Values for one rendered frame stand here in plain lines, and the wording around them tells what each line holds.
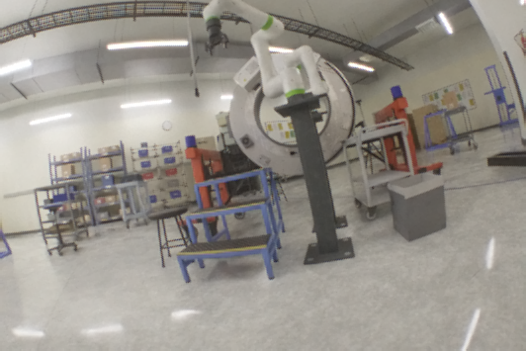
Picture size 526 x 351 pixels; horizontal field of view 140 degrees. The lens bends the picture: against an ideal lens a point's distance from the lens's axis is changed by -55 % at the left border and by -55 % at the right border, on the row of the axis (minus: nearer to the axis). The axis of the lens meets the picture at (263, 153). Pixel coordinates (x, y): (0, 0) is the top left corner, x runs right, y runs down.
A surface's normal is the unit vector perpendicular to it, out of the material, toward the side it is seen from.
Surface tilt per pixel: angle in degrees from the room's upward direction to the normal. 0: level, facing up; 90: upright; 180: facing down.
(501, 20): 90
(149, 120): 90
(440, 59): 90
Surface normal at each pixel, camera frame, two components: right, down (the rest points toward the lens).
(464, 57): -0.85, 0.15
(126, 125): 0.48, -0.17
